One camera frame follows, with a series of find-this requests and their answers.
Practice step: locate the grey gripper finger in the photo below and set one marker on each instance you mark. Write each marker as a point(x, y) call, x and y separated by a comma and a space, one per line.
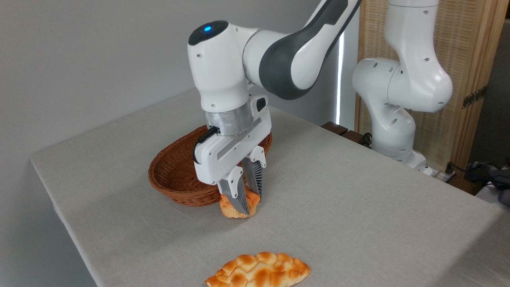
point(255, 173)
point(236, 191)

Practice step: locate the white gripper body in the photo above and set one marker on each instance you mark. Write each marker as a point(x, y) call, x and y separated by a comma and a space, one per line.
point(223, 159)

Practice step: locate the orange muffin-shaped bread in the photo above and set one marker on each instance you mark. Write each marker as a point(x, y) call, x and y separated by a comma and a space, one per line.
point(227, 209)

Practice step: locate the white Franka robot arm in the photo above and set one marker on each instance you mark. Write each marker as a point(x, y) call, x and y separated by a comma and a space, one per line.
point(219, 71)

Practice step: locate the brown wicker basket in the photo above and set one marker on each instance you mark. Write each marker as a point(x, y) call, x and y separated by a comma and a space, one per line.
point(175, 175)

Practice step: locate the braided golden bread loaf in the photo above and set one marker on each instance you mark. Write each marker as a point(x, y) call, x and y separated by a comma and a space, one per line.
point(259, 273)

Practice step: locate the dark brown wooden block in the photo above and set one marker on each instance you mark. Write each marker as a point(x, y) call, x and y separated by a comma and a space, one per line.
point(354, 136)
point(334, 128)

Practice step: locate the beige tablecloth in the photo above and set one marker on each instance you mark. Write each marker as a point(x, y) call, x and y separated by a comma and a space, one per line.
point(358, 219)

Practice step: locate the white power strip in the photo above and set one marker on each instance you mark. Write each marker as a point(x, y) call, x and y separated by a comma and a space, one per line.
point(443, 175)

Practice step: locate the metal screen hinge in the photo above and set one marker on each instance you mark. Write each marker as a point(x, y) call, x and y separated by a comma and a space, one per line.
point(474, 97)

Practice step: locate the wooden rattan folding screen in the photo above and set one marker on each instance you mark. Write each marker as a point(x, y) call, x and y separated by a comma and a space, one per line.
point(466, 40)

